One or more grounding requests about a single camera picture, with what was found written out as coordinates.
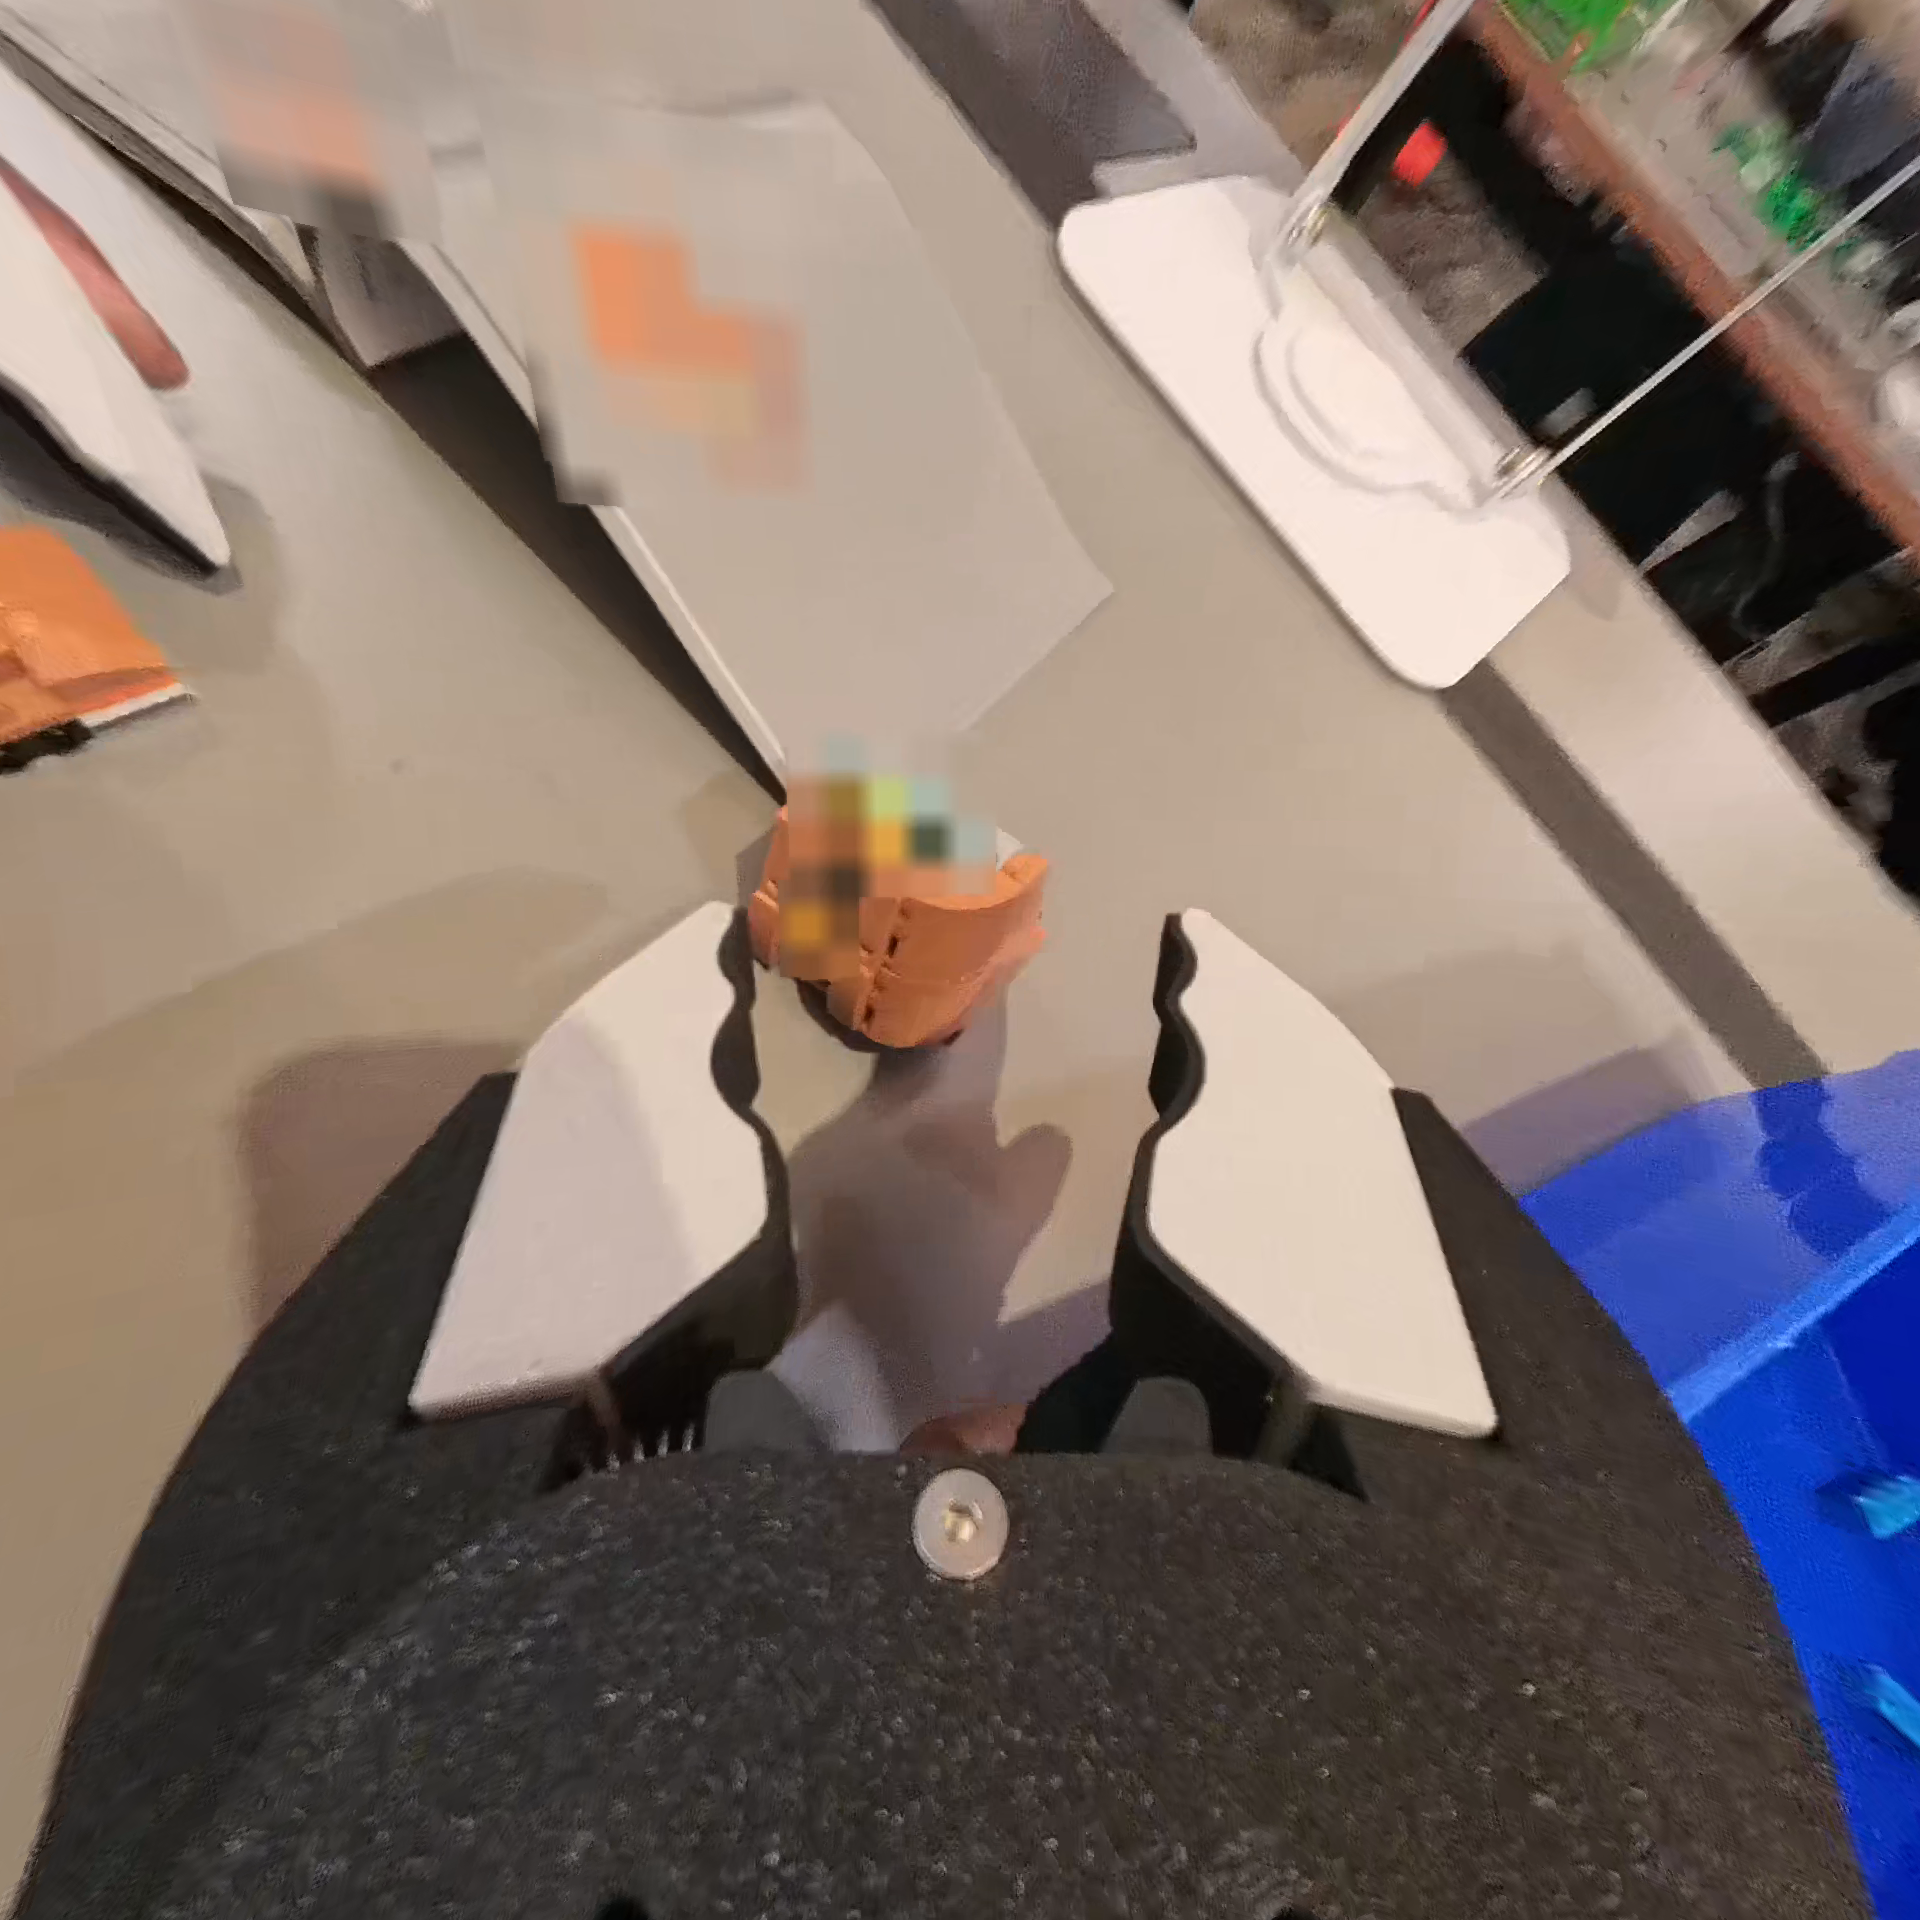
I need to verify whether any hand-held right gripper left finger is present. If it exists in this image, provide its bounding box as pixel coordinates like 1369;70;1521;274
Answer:
406;900;798;1425

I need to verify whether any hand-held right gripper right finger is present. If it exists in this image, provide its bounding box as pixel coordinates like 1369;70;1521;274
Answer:
1112;907;1502;1442

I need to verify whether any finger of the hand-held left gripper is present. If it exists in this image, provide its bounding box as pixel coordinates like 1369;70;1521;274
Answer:
0;66;233;576

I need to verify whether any brown toy brick assembly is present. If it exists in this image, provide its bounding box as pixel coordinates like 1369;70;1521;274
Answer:
0;526;197;771

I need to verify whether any brown toy brick vehicle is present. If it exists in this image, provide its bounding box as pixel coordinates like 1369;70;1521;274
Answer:
747;779;1051;1057

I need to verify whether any blue plastic bin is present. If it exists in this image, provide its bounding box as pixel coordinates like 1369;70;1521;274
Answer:
1516;1049;1920;1920

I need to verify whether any open grey booklet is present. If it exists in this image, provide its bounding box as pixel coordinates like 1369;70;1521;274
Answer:
0;0;1115;804

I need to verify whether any white stand with flat base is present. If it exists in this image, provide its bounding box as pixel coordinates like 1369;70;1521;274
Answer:
1053;0;1920;694

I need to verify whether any long brown-edged table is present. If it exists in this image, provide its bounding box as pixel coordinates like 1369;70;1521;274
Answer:
1462;0;1920;518

